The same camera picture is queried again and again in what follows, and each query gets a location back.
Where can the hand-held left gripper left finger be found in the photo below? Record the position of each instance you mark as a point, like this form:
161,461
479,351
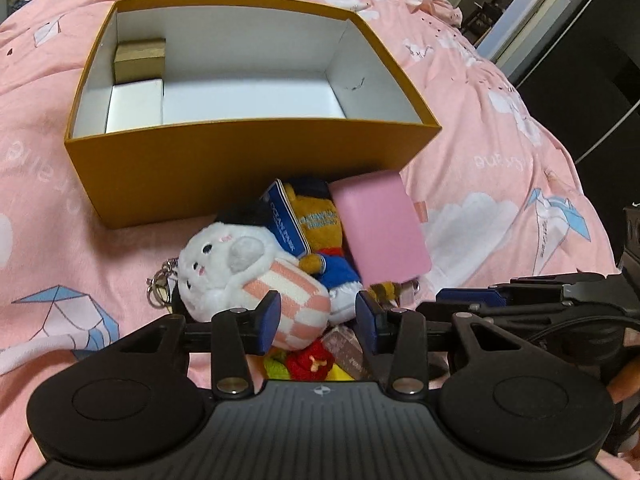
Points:
267,322

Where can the pink mini backpack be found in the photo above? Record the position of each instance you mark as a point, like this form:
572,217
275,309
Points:
385,230

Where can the small white box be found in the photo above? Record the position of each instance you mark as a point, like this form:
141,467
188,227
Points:
135,105

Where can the pink printed blanket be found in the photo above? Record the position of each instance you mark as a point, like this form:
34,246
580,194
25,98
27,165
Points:
500,110

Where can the red yellow crochet charm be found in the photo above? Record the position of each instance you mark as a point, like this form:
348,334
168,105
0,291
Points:
310,357

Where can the black cabinet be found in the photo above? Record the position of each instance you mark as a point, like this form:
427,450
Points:
600,60

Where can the brown plush sailor toy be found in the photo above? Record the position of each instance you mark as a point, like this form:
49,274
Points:
315,220

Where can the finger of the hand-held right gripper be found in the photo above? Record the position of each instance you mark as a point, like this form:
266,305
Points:
470,297
550,287

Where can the person's right hand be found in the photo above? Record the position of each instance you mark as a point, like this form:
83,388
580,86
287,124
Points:
626,382

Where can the orange cardboard box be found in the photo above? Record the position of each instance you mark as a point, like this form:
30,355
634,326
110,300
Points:
200,175

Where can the white door frame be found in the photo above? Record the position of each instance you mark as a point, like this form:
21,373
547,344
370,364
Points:
540,15

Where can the small gold box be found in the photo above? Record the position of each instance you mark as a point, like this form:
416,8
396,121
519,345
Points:
140,57

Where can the yellow black striped charm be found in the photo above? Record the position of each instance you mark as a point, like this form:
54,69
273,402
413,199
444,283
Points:
382,291

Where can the clear plastic packet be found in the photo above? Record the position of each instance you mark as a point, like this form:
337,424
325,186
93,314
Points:
345,347

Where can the blue paper hang tag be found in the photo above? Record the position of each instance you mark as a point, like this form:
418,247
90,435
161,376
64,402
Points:
285,217

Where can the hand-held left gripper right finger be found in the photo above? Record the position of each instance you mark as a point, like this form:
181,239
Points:
365,325

